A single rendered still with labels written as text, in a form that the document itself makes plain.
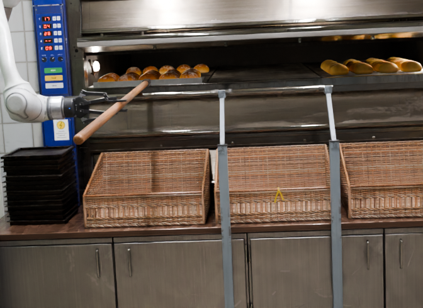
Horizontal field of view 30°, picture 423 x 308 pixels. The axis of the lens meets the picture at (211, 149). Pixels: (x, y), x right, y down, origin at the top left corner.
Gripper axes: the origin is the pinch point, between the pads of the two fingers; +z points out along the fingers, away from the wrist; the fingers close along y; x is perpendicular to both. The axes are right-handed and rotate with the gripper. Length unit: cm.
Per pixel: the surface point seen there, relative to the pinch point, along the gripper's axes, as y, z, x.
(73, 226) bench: 60, -33, -54
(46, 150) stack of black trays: 28, -49, -80
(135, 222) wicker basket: 58, -4, -49
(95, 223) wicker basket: 58, -22, -50
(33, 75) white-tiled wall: -7, -58, -99
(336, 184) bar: 41, 86, -38
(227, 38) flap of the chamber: -22, 41, -83
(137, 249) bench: 69, -2, -44
